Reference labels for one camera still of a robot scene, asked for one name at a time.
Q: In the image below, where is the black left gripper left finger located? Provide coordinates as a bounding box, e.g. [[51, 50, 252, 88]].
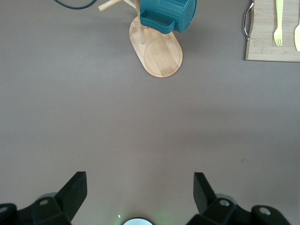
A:
[[0, 172, 88, 225]]

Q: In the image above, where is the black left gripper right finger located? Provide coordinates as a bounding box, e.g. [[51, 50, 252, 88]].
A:
[[187, 172, 291, 225]]

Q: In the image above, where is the teal cup yellow inside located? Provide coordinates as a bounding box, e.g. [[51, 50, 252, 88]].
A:
[[139, 0, 198, 34]]

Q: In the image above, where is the wooden mug tree stand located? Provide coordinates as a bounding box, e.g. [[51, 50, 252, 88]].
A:
[[97, 0, 183, 78]]

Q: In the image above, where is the yellow plastic knife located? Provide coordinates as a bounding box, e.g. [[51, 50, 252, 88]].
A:
[[294, 17, 300, 52]]

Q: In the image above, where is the yellow plastic fork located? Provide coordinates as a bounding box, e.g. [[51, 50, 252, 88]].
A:
[[273, 0, 284, 47]]

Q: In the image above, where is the bamboo cutting board metal handle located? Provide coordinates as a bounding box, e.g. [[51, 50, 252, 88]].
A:
[[242, 0, 300, 63]]

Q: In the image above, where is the black looped table cable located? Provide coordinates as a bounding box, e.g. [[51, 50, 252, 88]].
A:
[[53, 0, 96, 10]]

